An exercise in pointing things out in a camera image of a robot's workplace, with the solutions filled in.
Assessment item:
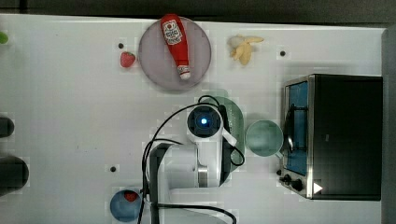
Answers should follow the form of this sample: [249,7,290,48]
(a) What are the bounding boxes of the red strawberry on table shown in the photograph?
[120,51,136,68]

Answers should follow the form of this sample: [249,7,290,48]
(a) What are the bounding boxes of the peeled banana toy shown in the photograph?
[228,35,263,65]

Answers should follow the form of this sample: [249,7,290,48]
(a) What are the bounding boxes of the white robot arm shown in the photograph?
[145,103,237,224]

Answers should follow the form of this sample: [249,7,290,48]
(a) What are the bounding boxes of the green mug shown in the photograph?
[245,120,284,159]

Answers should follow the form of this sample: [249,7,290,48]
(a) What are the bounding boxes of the small black cylinder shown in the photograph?
[0,117,15,138]

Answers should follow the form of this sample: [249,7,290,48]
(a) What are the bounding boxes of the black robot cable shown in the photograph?
[136,94,246,224]

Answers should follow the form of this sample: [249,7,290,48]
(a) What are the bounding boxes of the black toaster oven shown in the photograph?
[277,74,383,201]

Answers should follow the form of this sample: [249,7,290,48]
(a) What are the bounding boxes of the red ketchup bottle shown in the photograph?
[160,14,191,80]

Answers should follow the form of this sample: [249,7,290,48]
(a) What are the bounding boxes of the green object at edge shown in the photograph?
[0,32,8,44]

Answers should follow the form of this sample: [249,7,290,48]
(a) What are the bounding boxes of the grey round plate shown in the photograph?
[138,17,211,91]

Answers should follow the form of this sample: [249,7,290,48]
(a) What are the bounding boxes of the large black cylinder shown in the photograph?
[0,156,29,196]

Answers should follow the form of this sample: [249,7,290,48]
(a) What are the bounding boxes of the red strawberry in bowl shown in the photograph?
[124,190,138,203]

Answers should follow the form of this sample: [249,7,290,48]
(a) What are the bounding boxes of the blue bowl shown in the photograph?
[110,189,142,222]

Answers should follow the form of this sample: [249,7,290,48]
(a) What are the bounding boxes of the green strainer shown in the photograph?
[199,96,245,184]

